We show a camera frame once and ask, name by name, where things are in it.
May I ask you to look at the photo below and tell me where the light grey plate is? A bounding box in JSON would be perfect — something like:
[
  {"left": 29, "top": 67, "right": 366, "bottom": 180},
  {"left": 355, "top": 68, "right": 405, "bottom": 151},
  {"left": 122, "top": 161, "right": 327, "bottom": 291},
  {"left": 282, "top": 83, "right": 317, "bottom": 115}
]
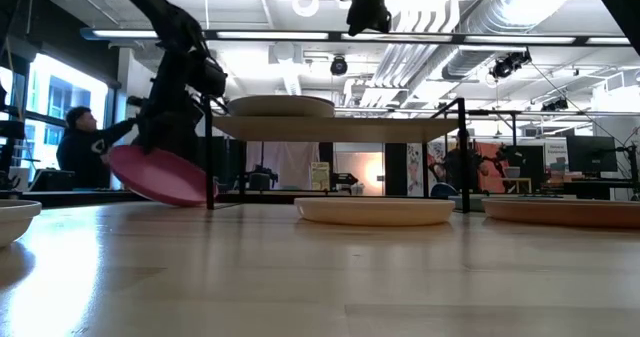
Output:
[{"left": 0, "top": 199, "right": 43, "bottom": 250}]

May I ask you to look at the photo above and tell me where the black aluminium table frame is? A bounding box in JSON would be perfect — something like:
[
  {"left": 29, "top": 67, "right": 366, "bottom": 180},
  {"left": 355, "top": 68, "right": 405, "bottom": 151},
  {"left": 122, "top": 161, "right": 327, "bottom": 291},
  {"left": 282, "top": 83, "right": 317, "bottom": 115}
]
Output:
[{"left": 0, "top": 189, "right": 301, "bottom": 206}]

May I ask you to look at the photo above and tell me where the silver ventilation duct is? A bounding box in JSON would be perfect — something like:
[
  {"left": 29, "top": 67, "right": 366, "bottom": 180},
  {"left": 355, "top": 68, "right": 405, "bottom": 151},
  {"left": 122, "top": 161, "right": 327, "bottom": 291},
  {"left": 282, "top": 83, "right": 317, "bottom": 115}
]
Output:
[{"left": 439, "top": 0, "right": 576, "bottom": 82}]

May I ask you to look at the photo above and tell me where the overhead light bar rail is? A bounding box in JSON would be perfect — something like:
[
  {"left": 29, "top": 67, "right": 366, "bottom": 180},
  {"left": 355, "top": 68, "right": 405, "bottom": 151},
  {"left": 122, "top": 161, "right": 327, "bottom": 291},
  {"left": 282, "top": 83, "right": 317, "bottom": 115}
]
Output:
[{"left": 82, "top": 26, "right": 640, "bottom": 48}]

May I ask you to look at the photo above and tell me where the pale peach plate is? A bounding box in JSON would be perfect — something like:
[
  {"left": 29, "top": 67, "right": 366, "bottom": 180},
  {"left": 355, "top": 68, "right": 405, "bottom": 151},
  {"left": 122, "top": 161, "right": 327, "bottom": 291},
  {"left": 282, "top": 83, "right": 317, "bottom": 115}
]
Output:
[{"left": 293, "top": 197, "right": 456, "bottom": 227}]

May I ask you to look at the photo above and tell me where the beige plate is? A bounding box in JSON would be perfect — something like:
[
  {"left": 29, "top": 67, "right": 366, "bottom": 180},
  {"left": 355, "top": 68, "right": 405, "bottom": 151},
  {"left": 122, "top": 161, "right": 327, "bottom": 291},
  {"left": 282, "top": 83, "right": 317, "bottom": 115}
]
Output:
[{"left": 227, "top": 95, "right": 337, "bottom": 119}]

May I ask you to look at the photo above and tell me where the person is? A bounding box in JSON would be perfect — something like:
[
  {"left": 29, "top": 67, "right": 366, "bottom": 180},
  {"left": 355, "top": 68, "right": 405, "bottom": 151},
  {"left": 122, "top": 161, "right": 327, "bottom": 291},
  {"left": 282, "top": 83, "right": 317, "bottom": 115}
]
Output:
[{"left": 55, "top": 105, "right": 139, "bottom": 191}]

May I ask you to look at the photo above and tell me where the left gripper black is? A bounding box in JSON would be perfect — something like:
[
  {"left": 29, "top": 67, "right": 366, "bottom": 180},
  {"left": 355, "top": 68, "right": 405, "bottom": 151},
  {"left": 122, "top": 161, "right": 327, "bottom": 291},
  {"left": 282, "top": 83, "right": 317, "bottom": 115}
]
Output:
[{"left": 135, "top": 46, "right": 206, "bottom": 154}]

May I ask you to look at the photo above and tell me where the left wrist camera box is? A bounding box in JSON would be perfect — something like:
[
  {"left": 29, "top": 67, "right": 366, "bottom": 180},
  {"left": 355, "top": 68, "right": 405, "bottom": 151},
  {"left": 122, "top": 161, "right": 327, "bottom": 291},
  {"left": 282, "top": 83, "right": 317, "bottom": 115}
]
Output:
[{"left": 188, "top": 56, "right": 229, "bottom": 99}]

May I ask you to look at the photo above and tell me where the orange hanging cloth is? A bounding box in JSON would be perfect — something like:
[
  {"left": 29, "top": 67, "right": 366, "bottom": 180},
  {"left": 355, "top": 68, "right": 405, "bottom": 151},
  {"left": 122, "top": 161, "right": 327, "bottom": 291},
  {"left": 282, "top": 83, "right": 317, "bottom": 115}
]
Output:
[{"left": 472, "top": 141, "right": 510, "bottom": 194}]

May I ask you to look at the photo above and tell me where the small wooden table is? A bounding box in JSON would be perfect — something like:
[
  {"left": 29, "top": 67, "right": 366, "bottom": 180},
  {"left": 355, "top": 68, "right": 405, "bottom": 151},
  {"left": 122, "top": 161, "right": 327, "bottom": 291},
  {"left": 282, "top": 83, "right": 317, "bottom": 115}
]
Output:
[{"left": 486, "top": 176, "right": 533, "bottom": 195}]

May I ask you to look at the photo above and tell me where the black round hanging spotlight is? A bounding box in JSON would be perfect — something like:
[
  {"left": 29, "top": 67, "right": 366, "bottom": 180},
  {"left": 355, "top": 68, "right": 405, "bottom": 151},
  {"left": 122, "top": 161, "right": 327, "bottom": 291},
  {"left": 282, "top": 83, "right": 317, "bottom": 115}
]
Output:
[{"left": 329, "top": 54, "right": 350, "bottom": 78}]

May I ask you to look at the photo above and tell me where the pink-red plate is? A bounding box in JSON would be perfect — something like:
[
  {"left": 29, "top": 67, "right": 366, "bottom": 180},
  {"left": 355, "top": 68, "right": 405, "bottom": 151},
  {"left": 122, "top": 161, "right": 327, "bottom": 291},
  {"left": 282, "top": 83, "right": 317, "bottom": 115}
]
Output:
[{"left": 107, "top": 144, "right": 220, "bottom": 208}]

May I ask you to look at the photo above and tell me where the floral poster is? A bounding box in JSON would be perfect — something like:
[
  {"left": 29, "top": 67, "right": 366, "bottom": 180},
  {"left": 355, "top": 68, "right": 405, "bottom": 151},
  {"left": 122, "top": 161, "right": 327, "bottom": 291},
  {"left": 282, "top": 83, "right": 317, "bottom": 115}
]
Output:
[{"left": 406, "top": 142, "right": 447, "bottom": 197}]

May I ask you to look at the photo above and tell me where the dark background desk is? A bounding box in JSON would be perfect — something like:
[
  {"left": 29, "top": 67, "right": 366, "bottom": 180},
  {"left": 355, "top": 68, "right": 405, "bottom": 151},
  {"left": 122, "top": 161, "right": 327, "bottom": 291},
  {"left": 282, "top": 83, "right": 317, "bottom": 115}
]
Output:
[{"left": 562, "top": 176, "right": 640, "bottom": 202}]

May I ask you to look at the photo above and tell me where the blue rounded chair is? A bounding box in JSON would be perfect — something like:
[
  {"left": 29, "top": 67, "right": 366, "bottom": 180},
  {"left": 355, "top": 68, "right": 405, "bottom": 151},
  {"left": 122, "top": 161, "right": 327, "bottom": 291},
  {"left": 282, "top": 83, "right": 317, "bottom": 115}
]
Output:
[{"left": 429, "top": 181, "right": 459, "bottom": 199}]

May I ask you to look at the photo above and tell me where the white hanging sheet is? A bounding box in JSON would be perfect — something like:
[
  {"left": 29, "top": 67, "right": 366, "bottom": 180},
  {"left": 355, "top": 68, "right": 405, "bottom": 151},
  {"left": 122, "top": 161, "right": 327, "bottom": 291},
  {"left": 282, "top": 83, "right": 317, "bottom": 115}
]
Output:
[{"left": 246, "top": 141, "right": 321, "bottom": 191}]

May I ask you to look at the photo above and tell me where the yellow-green standing sign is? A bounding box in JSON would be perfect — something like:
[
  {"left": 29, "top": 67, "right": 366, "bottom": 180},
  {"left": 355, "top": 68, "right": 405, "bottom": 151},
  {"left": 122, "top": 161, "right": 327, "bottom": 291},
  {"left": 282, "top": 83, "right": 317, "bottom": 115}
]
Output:
[{"left": 309, "top": 161, "right": 332, "bottom": 192}]

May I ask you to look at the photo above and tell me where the small black track spotlight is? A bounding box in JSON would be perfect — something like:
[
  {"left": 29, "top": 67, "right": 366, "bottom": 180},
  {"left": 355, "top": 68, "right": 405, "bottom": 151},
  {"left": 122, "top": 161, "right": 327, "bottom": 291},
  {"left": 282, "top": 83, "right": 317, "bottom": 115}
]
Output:
[{"left": 541, "top": 97, "right": 571, "bottom": 113}]

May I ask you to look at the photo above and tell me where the large bright window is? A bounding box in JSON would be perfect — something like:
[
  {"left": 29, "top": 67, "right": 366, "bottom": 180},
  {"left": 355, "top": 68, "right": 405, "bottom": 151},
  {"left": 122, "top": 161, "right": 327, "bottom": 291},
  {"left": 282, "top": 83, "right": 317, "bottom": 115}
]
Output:
[{"left": 0, "top": 51, "right": 112, "bottom": 188}]

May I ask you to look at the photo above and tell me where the black background monitor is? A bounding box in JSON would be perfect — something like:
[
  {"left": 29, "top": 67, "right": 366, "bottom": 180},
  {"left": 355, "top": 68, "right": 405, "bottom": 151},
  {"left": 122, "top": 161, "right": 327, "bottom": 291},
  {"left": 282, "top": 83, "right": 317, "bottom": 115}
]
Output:
[{"left": 565, "top": 135, "right": 620, "bottom": 174}]

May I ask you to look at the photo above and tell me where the round white ceiling lamp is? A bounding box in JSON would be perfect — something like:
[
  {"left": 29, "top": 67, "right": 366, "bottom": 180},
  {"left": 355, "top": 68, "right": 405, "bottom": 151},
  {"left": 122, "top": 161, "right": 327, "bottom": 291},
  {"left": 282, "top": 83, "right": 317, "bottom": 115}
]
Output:
[{"left": 291, "top": 0, "right": 321, "bottom": 19}]

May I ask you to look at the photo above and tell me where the wooden shelf with black legs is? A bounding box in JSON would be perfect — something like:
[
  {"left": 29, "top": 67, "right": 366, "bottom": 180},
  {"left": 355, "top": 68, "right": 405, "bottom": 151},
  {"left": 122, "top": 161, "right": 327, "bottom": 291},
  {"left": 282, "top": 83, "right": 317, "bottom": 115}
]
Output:
[{"left": 203, "top": 97, "right": 471, "bottom": 214}]

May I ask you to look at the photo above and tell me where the black track spotlight cluster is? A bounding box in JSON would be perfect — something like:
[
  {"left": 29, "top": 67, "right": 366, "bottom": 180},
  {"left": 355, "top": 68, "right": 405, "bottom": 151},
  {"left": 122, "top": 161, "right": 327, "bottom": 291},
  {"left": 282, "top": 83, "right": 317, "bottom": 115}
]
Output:
[{"left": 488, "top": 50, "right": 533, "bottom": 81}]

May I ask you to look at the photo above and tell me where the dark grey box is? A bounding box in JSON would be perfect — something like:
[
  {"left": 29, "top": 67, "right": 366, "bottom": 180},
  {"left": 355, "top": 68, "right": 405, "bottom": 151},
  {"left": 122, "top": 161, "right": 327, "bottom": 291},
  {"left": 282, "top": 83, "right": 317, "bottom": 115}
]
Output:
[{"left": 27, "top": 168, "right": 76, "bottom": 192}]

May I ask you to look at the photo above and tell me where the terracotta plate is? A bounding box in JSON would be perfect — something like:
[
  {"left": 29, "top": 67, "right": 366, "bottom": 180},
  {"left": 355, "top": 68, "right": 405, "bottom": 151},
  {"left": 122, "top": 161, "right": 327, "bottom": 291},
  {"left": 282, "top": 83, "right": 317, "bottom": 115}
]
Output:
[{"left": 481, "top": 197, "right": 640, "bottom": 230}]

